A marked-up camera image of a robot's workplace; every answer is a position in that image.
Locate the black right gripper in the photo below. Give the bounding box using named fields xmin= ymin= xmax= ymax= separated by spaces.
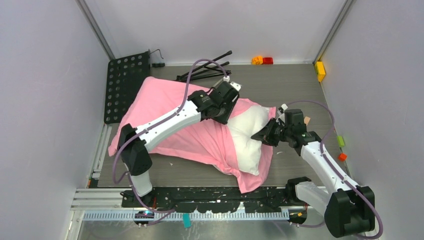
xmin=252 ymin=117 xmax=292 ymax=147

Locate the white pillow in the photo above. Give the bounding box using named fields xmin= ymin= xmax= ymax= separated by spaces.
xmin=226 ymin=105 xmax=274 ymax=176

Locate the pink pillowcase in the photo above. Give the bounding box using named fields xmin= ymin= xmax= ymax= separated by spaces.
xmin=120 ymin=77 xmax=276 ymax=193

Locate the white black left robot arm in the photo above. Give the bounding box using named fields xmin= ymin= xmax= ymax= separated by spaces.
xmin=115 ymin=77 xmax=242 ymax=207

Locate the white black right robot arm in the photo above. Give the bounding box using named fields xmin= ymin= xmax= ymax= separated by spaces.
xmin=251 ymin=108 xmax=376 ymax=238

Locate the black folded tripod stand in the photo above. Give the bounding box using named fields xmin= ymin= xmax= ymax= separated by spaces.
xmin=150 ymin=50 xmax=233 ymax=82

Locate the wooden block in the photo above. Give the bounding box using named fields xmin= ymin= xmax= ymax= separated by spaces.
xmin=303 ymin=116 xmax=311 ymax=125

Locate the orange toy block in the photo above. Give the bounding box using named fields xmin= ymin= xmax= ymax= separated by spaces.
xmin=251 ymin=55 xmax=263 ymax=65

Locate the red toy block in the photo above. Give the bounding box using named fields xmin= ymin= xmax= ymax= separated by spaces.
xmin=262 ymin=57 xmax=274 ymax=65

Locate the green toy block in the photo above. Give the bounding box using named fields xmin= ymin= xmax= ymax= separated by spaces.
xmin=336 ymin=135 xmax=346 ymax=148

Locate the small orange-red toy block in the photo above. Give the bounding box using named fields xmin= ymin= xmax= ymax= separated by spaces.
xmin=337 ymin=152 xmax=348 ymax=162

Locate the yellow toy block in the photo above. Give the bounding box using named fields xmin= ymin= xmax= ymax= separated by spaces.
xmin=314 ymin=61 xmax=327 ymax=83

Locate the black perforated music stand tray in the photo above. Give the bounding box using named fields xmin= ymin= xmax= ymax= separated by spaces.
xmin=103 ymin=50 xmax=151 ymax=125

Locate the teal tape piece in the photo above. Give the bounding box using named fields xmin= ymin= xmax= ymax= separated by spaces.
xmin=182 ymin=213 xmax=192 ymax=229

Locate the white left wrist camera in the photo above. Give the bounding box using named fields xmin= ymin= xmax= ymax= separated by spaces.
xmin=214 ymin=76 xmax=242 ymax=92

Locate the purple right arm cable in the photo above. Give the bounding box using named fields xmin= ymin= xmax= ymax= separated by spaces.
xmin=286 ymin=100 xmax=384 ymax=240

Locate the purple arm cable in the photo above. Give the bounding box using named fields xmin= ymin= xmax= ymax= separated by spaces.
xmin=111 ymin=58 xmax=230 ymax=227
xmin=286 ymin=100 xmax=384 ymax=240

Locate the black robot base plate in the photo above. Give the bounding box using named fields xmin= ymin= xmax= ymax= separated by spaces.
xmin=140 ymin=186 xmax=305 ymax=214

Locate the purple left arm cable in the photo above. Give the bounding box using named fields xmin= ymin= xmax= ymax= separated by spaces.
xmin=111 ymin=58 xmax=230 ymax=227

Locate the aluminium slotted rail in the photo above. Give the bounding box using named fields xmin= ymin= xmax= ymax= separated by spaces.
xmin=82 ymin=208 xmax=305 ymax=221

